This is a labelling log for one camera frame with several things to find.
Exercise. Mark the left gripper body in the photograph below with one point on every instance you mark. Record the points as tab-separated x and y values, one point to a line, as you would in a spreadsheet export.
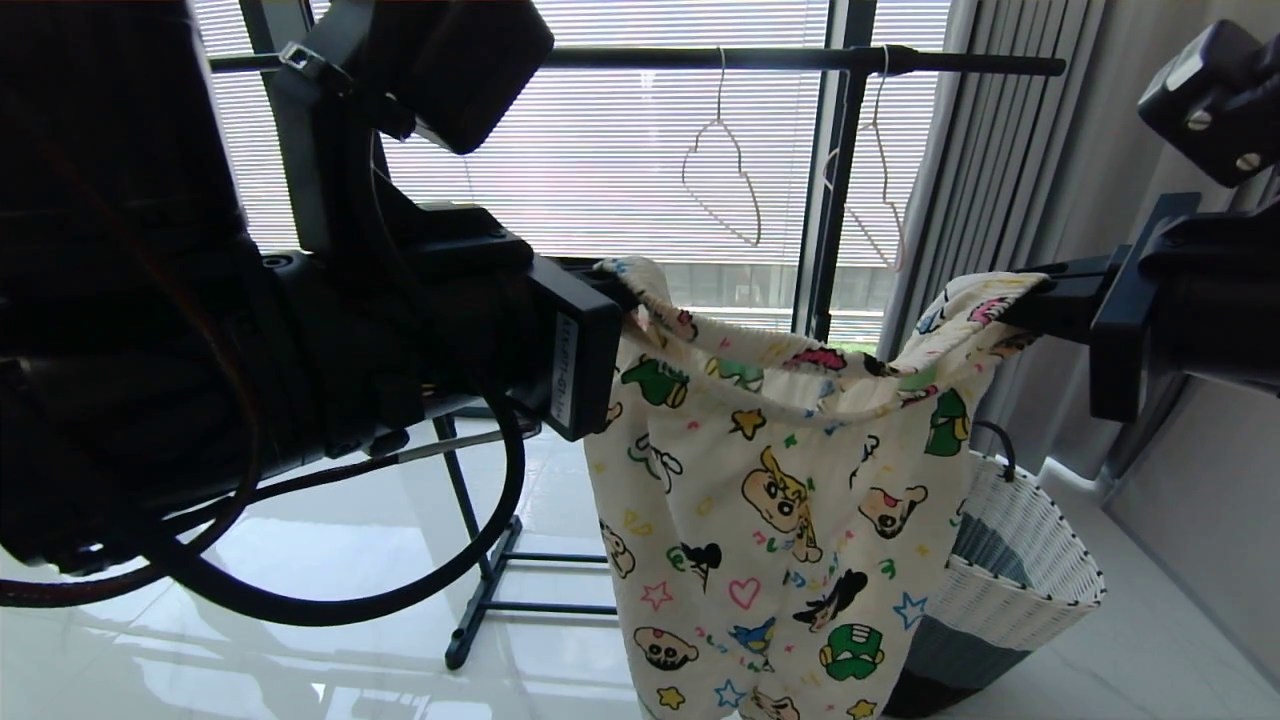
450	320

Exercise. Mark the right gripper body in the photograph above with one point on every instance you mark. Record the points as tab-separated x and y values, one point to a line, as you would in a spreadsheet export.
1220	300

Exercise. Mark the pink clothes hanger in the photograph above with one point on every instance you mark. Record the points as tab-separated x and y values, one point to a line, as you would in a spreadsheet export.
883	170
745	185

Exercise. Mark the cream printed garment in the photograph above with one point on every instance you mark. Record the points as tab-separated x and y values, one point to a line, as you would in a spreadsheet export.
780	520

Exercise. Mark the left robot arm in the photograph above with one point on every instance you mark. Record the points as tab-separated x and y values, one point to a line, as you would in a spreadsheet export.
120	300

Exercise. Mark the white laundry basket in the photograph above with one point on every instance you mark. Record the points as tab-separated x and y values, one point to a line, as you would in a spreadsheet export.
1020	570

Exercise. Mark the black clothes rack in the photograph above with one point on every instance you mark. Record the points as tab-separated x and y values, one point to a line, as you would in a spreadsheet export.
780	58

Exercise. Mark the window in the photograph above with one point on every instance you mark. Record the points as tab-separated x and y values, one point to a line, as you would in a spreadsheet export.
600	150

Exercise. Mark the grey curtain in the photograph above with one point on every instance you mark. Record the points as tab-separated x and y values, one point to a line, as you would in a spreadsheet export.
1040	150

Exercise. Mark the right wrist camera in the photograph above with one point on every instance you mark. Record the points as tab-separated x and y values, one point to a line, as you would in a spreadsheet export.
1210	100

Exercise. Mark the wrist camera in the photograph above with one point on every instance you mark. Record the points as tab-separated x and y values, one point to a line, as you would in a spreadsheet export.
460	60
1210	100

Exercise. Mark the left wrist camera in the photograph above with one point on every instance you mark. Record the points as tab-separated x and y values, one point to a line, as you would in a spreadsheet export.
460	60

